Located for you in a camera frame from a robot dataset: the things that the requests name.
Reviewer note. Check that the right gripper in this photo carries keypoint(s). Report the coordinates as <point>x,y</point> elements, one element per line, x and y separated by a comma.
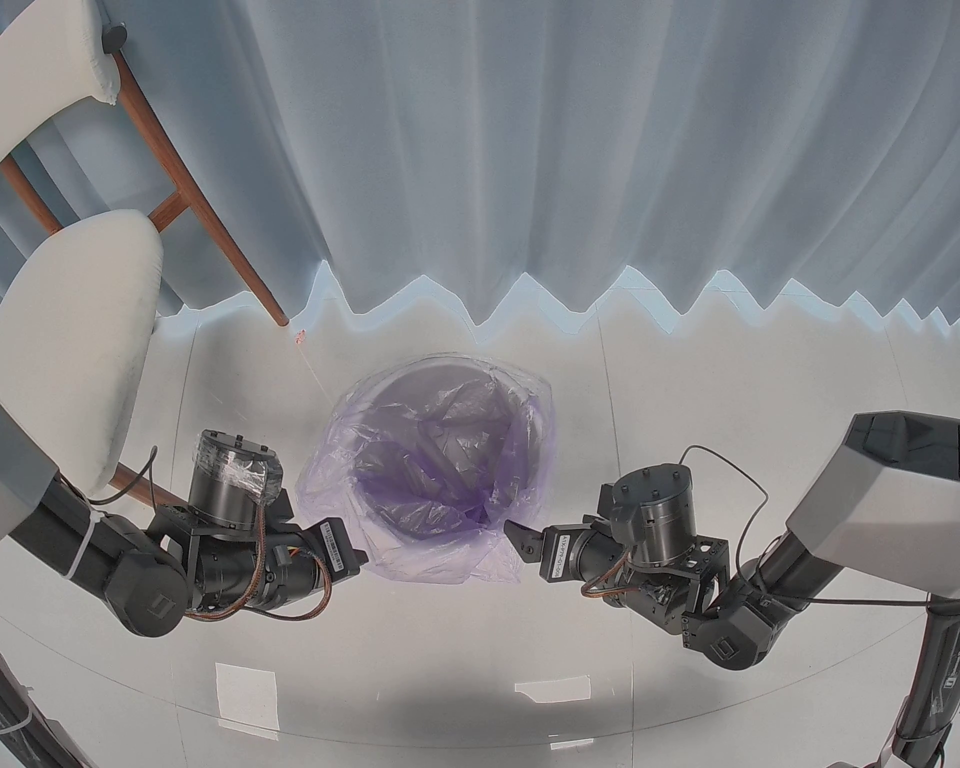
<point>592,559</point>

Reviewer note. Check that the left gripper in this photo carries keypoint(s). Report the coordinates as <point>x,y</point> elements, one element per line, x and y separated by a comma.
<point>300,570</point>

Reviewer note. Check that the purple plastic bag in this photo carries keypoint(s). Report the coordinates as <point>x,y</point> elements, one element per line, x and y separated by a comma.
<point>330,480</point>

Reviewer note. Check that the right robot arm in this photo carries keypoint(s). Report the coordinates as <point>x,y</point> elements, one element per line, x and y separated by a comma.
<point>862,510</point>

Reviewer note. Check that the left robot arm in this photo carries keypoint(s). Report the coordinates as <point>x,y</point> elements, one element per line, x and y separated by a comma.
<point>127,570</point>

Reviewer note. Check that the white trash bin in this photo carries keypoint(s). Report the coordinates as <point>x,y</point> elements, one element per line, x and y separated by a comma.
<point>435,375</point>

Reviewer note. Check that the white cushioned wooden chair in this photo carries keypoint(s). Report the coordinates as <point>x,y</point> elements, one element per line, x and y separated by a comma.
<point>75,337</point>

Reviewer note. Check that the pale blue curtain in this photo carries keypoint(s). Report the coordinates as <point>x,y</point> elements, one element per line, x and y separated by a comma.
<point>525,150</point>

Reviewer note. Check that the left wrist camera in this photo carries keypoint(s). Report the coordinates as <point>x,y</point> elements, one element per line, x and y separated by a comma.
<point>283,510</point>

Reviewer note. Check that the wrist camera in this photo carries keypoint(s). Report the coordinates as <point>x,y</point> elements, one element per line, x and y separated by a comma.
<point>611,510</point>
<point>283,510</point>

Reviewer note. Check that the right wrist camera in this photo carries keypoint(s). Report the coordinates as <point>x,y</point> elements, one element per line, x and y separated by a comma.
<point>611,510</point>

